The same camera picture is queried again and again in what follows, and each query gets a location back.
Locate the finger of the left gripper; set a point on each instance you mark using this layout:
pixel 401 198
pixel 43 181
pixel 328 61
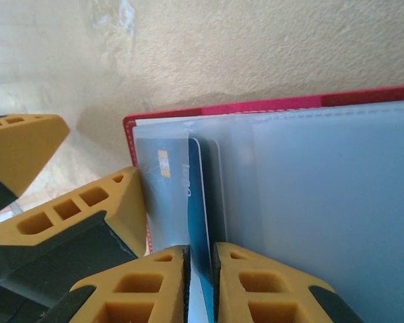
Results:
pixel 87 202
pixel 27 148

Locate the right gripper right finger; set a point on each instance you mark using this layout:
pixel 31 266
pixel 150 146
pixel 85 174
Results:
pixel 229 286

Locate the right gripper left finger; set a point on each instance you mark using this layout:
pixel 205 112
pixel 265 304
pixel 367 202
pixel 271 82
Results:
pixel 168 269

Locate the blue debit card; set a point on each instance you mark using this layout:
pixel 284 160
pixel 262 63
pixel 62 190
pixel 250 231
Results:
pixel 197 218

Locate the red card holder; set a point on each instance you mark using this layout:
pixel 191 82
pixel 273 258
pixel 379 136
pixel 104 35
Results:
pixel 323 202

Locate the grey card with gold chip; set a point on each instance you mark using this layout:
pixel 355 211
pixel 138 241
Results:
pixel 161 188

